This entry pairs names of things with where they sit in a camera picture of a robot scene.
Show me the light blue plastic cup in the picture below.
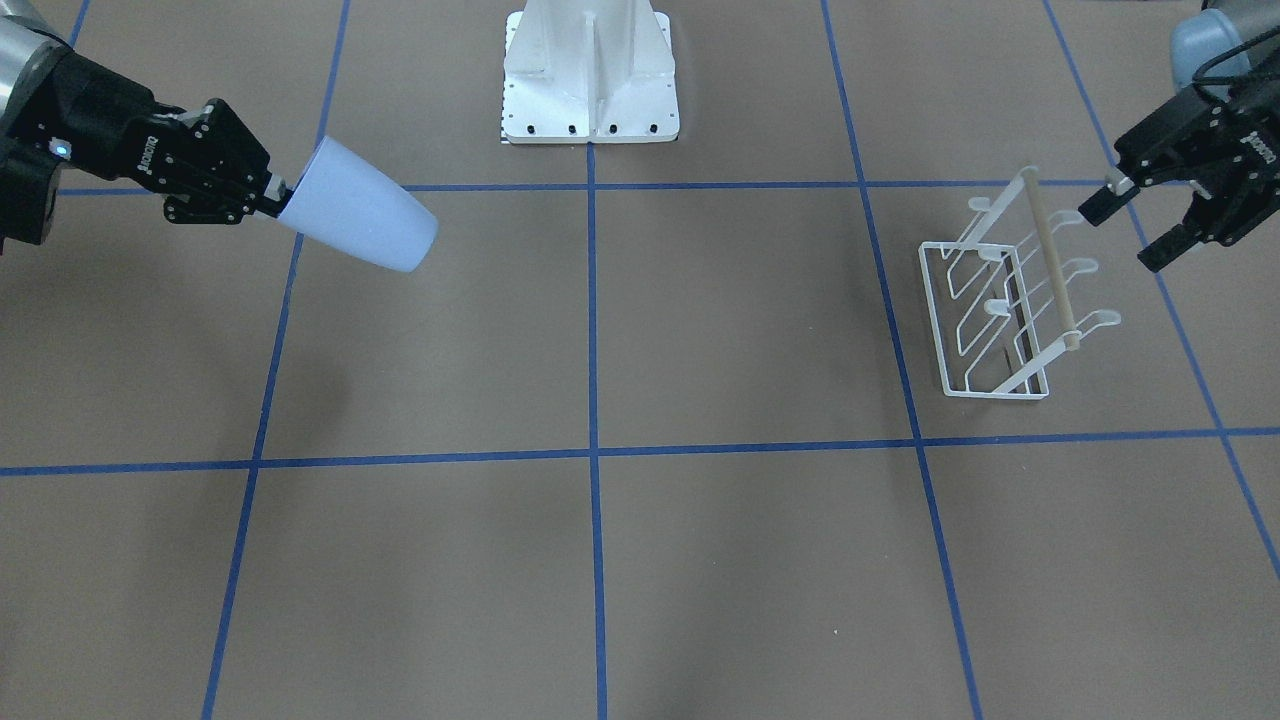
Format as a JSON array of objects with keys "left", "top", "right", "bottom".
[{"left": 276, "top": 136, "right": 439, "bottom": 273}]

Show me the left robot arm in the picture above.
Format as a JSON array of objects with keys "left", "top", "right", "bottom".
[{"left": 1079, "top": 1, "right": 1279, "bottom": 273}]

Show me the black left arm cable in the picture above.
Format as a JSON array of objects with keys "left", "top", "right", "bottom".
[{"left": 1190, "top": 29, "right": 1280, "bottom": 101}]

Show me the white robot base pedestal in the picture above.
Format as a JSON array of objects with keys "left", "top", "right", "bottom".
[{"left": 500, "top": 1, "right": 681, "bottom": 145}]

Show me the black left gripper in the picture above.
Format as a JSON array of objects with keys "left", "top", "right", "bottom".
[{"left": 1078, "top": 78, "right": 1277, "bottom": 273}]

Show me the white wire cup holder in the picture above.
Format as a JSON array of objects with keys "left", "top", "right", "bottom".
[{"left": 916, "top": 165, "right": 1123, "bottom": 401}]

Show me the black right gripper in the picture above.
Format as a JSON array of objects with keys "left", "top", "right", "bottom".
[{"left": 45, "top": 54, "right": 293, "bottom": 225}]

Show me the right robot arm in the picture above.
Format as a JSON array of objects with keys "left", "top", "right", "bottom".
[{"left": 1, "top": 1, "right": 294, "bottom": 246}]

